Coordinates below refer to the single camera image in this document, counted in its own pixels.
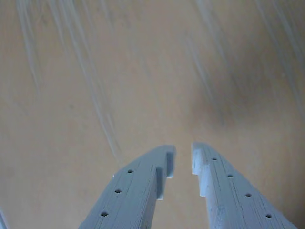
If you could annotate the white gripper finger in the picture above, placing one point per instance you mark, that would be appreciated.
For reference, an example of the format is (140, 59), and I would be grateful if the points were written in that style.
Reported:
(133, 195)
(228, 198)

